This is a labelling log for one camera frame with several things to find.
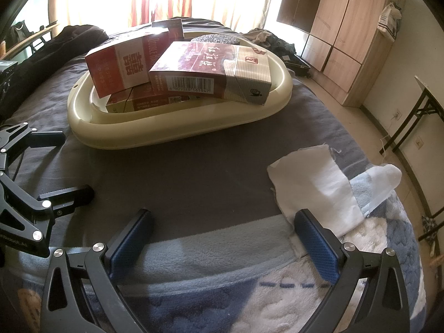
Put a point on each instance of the wooden wardrobe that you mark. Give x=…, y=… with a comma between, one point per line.
x=347, y=24

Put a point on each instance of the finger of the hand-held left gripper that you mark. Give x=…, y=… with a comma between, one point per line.
x=45, y=137
x=69, y=196

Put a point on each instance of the dark red cigarette pack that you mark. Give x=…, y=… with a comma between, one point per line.
x=194, y=66

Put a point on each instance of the dark cloth on floor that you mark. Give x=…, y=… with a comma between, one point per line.
x=430, y=227

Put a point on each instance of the black-legged folding table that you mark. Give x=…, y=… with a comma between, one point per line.
x=430, y=104

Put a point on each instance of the maroon and gold cigarette pack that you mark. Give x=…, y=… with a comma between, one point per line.
x=145, y=100

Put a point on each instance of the cream plastic basin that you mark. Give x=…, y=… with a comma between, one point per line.
x=166, y=131

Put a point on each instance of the round black white scrubber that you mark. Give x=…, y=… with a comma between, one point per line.
x=215, y=39

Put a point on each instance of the pile of dark clothes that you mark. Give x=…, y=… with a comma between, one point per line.
x=270, y=43

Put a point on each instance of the wooden rail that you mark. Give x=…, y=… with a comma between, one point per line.
x=31, y=40

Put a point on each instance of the red and white cigarette pack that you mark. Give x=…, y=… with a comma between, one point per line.
x=128, y=66

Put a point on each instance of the white bag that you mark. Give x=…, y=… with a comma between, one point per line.
x=390, y=20

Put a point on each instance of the wall socket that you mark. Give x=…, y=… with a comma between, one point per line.
x=419, y=143
x=398, y=115

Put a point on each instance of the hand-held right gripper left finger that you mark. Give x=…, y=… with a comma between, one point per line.
x=130, y=246

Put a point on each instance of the grey bed sheet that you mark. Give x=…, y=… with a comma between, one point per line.
x=190, y=180

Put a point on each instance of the white paper tissue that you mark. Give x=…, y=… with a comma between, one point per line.
x=312, y=180

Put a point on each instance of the light blue towel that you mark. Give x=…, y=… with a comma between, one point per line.
x=208, y=246

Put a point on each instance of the blue and white patterned blanket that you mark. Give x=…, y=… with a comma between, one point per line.
x=378, y=249

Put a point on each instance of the black bag on bed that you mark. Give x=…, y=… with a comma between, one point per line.
x=52, y=55

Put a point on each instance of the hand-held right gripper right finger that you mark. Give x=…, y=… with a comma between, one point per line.
x=317, y=249

